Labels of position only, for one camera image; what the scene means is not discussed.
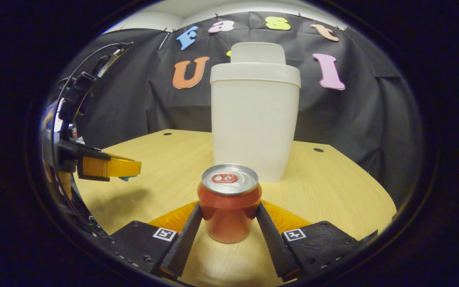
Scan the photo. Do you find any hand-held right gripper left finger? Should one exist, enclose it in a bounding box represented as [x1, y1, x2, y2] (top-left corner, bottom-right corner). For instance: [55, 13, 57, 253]
[110, 201, 204, 279]

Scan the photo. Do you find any white desktop garbage bin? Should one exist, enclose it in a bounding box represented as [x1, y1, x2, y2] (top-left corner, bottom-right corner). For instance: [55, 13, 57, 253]
[210, 42, 302, 183]

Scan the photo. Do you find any red pop can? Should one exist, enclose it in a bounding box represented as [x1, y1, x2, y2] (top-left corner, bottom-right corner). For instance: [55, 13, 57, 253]
[197, 163, 263, 244]

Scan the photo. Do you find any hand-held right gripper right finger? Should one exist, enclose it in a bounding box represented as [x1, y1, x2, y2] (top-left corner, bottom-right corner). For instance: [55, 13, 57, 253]
[255, 201, 378, 282]

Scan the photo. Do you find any black backdrop cloth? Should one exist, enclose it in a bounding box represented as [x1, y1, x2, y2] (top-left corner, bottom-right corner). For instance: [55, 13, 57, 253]
[56, 11, 423, 208]

